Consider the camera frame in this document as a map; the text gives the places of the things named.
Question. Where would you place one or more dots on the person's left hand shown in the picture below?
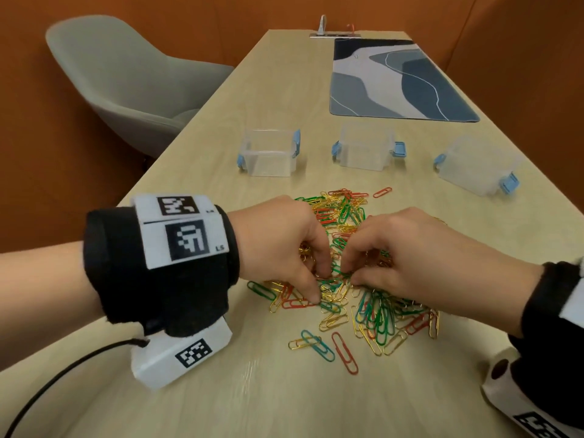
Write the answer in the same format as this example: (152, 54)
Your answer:
(273, 241)

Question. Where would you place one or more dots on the person's right hand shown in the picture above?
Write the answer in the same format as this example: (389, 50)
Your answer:
(433, 264)

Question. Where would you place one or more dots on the pile of colored paper clips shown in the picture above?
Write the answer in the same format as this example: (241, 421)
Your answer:
(378, 314)

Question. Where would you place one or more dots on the transparent box with blue latches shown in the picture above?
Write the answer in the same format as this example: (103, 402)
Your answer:
(365, 152)
(474, 171)
(269, 157)

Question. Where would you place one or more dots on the white left marker band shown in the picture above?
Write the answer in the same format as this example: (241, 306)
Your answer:
(155, 241)

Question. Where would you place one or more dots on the white marker band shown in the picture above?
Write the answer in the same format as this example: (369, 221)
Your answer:
(155, 241)
(575, 305)

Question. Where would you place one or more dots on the white right marker band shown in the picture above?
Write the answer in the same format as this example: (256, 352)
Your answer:
(575, 305)

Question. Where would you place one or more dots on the blue patterned desk mat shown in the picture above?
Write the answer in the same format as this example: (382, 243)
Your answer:
(401, 86)

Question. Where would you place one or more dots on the grey shell chair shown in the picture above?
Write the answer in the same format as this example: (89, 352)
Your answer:
(132, 86)

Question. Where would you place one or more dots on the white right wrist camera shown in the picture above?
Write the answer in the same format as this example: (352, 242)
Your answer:
(497, 392)

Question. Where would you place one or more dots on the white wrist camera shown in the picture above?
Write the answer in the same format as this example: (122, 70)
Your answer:
(155, 364)
(497, 392)

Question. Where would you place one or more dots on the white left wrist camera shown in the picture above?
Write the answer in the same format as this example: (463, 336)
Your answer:
(155, 364)

